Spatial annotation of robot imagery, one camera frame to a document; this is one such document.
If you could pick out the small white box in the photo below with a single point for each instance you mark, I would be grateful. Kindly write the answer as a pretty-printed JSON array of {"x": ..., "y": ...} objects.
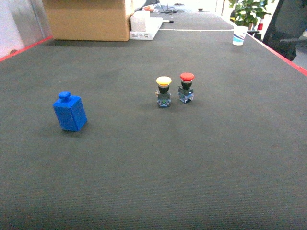
[{"x": 140, "y": 21}]

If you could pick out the white flat box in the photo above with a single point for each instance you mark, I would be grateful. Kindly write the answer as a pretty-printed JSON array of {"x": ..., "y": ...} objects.
[{"x": 149, "y": 34}]

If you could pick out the green potted plant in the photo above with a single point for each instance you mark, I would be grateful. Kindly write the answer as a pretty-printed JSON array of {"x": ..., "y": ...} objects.
[{"x": 248, "y": 12}]

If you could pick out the blue plastic block part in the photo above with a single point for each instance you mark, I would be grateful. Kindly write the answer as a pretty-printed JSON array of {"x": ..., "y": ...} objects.
[{"x": 70, "y": 111}]

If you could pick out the yellow mushroom push button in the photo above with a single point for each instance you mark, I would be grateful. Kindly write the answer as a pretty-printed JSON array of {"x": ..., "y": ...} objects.
[{"x": 163, "y": 96}]

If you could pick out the black conveyor belt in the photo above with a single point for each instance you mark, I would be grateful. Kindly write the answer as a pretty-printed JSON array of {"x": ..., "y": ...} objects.
[{"x": 233, "y": 158}]

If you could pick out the brown cardboard box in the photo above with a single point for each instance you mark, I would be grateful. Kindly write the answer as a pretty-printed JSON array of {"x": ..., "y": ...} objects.
[{"x": 89, "y": 20}]

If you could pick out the red mushroom push button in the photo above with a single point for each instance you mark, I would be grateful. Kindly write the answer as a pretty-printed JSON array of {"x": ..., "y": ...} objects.
[{"x": 185, "y": 91}]

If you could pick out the black office chair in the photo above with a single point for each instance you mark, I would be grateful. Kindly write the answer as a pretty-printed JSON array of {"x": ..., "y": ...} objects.
[{"x": 288, "y": 23}]

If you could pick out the white paper cup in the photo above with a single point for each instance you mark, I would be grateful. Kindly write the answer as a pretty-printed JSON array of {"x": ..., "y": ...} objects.
[{"x": 239, "y": 35}]

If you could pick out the red conveyor frame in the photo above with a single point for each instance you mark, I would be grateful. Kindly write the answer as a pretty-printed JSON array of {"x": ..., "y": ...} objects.
[{"x": 297, "y": 67}]

